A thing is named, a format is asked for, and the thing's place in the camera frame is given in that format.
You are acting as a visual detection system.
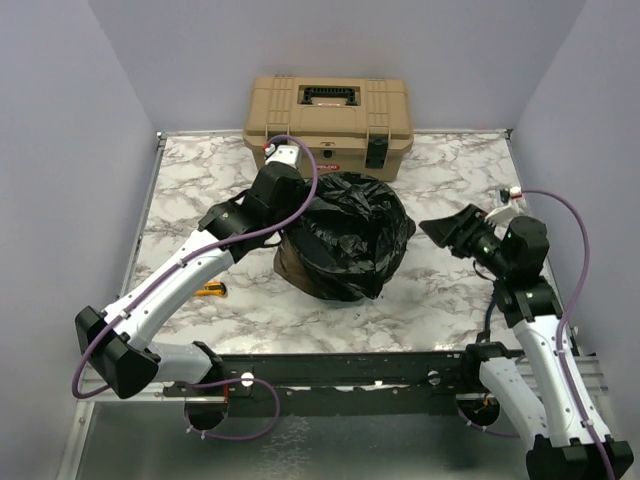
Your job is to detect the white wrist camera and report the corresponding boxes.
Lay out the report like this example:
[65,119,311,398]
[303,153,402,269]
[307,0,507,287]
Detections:
[264,144,301,169]
[485,186,523,227]

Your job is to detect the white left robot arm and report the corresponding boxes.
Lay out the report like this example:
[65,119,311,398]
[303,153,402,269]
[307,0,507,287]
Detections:
[75,160,319,399]

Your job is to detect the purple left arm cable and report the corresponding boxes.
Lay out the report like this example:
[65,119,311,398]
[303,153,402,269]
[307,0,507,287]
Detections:
[71,134,319,400]

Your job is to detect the aluminium extrusion frame rail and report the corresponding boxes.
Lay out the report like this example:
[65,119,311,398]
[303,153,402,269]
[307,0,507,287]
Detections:
[54,132,611,480]

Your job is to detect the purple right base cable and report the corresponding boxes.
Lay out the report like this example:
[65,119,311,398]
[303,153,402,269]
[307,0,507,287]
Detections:
[457,354,531,440]

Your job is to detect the black plastic trash bag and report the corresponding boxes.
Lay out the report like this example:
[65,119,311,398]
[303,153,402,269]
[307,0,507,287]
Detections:
[273,172,416,302]

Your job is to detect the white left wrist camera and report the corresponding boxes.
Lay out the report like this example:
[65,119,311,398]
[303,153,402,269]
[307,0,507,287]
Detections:
[264,144,301,169]

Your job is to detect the black front mounting rail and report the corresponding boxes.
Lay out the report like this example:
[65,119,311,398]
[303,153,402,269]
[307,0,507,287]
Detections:
[163,351,487,417]

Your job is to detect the yellow black utility knife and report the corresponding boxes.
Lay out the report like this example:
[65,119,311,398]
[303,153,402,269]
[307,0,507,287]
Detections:
[194,282,228,297]

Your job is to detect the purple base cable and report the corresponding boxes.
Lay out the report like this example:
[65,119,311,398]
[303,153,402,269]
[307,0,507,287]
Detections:
[457,354,531,440]
[183,377,281,442]

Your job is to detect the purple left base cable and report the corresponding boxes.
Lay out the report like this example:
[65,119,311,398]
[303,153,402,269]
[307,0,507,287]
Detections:
[183,377,281,442]

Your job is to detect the tan plastic toolbox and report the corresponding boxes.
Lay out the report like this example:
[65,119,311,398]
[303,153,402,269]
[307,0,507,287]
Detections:
[243,76,414,182]

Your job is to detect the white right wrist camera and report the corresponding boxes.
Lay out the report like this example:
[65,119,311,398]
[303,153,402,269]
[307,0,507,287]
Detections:
[485,186,523,227]

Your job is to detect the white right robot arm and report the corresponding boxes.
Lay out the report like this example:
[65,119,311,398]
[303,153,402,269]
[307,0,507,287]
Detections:
[419,204,634,479]

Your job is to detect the blue-handled pliers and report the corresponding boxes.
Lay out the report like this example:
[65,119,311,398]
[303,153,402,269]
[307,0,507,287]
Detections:
[483,287,499,335]

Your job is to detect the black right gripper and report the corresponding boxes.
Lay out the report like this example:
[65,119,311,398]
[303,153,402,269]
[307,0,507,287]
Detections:
[420,201,513,276]

